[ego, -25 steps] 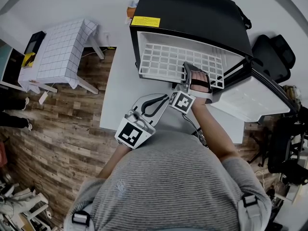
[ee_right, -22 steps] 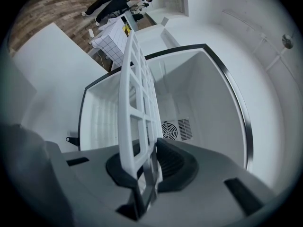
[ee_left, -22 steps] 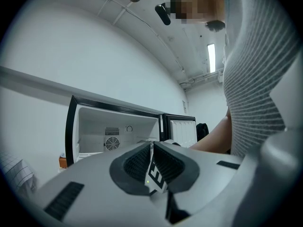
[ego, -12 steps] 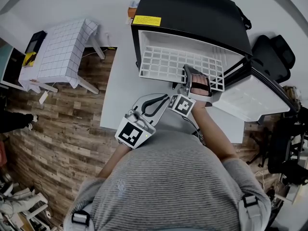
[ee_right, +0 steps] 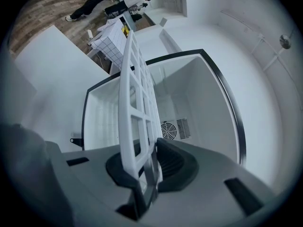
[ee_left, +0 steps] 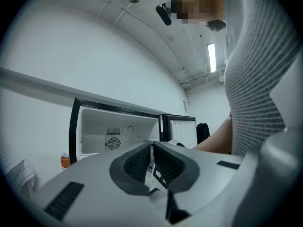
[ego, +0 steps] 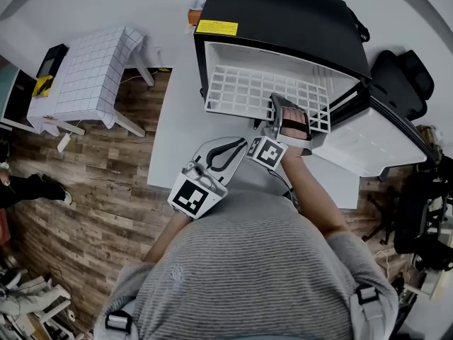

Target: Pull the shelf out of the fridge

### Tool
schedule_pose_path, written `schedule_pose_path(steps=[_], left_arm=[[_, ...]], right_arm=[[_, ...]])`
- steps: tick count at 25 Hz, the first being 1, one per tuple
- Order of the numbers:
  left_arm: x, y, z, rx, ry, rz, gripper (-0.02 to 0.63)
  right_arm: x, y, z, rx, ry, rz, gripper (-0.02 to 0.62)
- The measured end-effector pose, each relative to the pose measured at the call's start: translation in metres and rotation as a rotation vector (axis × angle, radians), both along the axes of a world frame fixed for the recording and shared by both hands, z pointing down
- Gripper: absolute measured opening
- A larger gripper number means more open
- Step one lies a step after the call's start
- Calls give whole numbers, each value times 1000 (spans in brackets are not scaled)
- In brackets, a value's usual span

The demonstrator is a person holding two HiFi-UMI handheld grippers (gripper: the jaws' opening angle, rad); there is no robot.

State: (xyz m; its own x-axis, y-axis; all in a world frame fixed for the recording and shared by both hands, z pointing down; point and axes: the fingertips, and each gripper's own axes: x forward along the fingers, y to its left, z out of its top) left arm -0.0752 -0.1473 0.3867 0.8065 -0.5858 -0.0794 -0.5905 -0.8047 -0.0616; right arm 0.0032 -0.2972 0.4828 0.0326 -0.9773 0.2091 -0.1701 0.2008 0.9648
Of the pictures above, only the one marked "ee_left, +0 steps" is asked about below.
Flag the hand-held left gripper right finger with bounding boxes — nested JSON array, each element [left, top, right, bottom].
[[153, 141, 247, 225]]

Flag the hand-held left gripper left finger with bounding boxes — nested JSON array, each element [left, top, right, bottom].
[[32, 142, 171, 227]]

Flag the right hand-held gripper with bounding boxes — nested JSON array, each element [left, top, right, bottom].
[[165, 139, 187, 148]]

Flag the person's right forearm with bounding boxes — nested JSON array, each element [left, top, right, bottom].
[[193, 116, 234, 155]]

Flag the black mini fridge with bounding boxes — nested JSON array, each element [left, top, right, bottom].
[[68, 97, 164, 165]]

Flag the white work table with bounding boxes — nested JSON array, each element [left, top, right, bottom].
[[161, 113, 198, 148]]

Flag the black bag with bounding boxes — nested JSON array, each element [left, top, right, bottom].
[[196, 122, 211, 145]]

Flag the orange box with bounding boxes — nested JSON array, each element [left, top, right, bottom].
[[60, 153, 71, 168]]

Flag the white checked tablecloth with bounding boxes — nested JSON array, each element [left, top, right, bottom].
[[0, 151, 41, 198]]

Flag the ceiling light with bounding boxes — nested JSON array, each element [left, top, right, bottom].
[[207, 43, 217, 73]]

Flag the grey striped shirt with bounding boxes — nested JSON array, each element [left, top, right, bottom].
[[223, 0, 300, 157]]

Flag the white ceiling conduit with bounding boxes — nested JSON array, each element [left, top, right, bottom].
[[97, 0, 188, 76]]

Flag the person's head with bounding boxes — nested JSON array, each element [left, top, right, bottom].
[[170, 0, 227, 25]]

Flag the black head camera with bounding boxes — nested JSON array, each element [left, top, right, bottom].
[[155, 2, 172, 26]]

